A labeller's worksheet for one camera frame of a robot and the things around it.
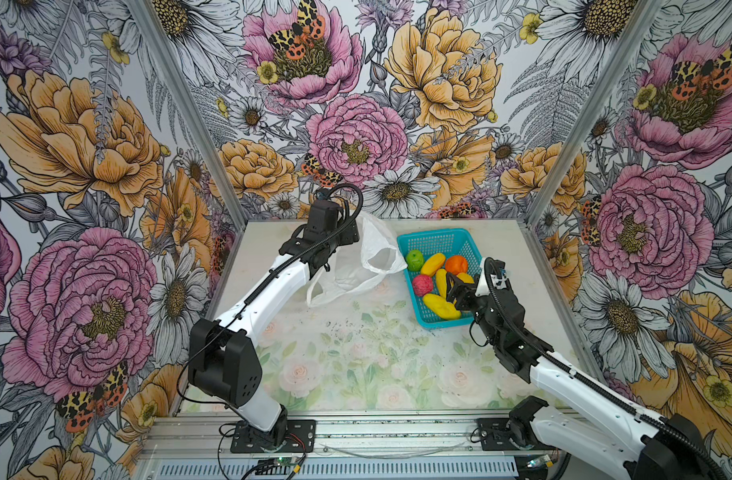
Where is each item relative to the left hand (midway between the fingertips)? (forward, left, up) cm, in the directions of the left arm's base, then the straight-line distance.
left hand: (343, 232), depth 85 cm
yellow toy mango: (+4, -33, -27) cm, 43 cm away
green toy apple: (+4, -22, -19) cm, 29 cm away
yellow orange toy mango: (+4, -29, -21) cm, 36 cm away
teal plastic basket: (+13, -36, -19) cm, 43 cm away
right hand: (-14, -31, -5) cm, 34 cm away
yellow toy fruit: (-12, -29, -21) cm, 38 cm away
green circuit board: (-50, +13, -25) cm, 57 cm away
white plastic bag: (-7, -4, -6) cm, 10 cm away
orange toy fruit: (-1, -35, -14) cm, 38 cm away
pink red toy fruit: (-5, -24, -19) cm, 31 cm away
